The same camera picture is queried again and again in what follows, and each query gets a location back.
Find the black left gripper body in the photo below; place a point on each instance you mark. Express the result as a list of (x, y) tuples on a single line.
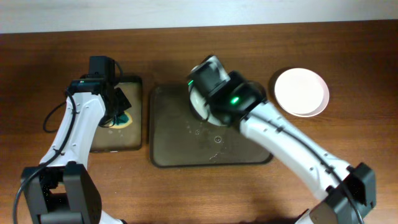
[(123, 104)]

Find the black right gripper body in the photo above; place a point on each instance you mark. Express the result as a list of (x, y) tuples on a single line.
[(236, 79)]

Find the pale green plate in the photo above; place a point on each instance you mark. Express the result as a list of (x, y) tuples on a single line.
[(197, 101)]

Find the green yellow sponge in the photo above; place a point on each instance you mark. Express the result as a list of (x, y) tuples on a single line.
[(121, 121)]

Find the pinkish white plate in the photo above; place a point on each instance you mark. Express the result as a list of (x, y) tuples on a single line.
[(296, 85)]

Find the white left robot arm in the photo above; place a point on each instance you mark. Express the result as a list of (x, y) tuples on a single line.
[(60, 189)]

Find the small dark sponge tray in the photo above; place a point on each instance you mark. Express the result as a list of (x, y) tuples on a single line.
[(129, 138)]

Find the large brown serving tray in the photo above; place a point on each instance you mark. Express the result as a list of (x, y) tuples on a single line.
[(178, 139)]

